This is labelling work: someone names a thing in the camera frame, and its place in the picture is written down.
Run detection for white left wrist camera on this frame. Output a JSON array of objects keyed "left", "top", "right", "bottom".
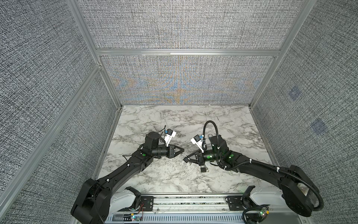
[{"left": 164, "top": 129, "right": 176, "bottom": 147}]

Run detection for aluminium front frame rail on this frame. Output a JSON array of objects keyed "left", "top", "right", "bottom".
[{"left": 104, "top": 194, "right": 312, "bottom": 224}]

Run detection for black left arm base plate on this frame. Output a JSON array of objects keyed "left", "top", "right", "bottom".
[{"left": 121, "top": 196, "right": 154, "bottom": 212}]

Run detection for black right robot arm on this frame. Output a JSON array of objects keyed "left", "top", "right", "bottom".
[{"left": 183, "top": 135, "right": 324, "bottom": 217}]

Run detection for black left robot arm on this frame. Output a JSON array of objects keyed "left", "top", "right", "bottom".
[{"left": 70, "top": 132, "right": 185, "bottom": 224}]

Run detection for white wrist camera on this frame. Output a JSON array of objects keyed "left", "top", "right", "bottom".
[
  {"left": 191, "top": 134, "right": 207, "bottom": 153},
  {"left": 164, "top": 129, "right": 176, "bottom": 147}
]

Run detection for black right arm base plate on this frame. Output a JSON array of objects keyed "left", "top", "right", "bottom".
[{"left": 225, "top": 196, "right": 259, "bottom": 211}]

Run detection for black corrugated cable conduit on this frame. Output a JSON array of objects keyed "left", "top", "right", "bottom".
[{"left": 202, "top": 120, "right": 324, "bottom": 211}]

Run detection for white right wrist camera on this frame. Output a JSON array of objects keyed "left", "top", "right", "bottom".
[{"left": 191, "top": 134, "right": 207, "bottom": 153}]

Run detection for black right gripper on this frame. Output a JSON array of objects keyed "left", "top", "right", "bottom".
[{"left": 184, "top": 148, "right": 222, "bottom": 167}]

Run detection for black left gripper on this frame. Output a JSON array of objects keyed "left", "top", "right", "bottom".
[{"left": 152, "top": 144, "right": 184, "bottom": 159}]

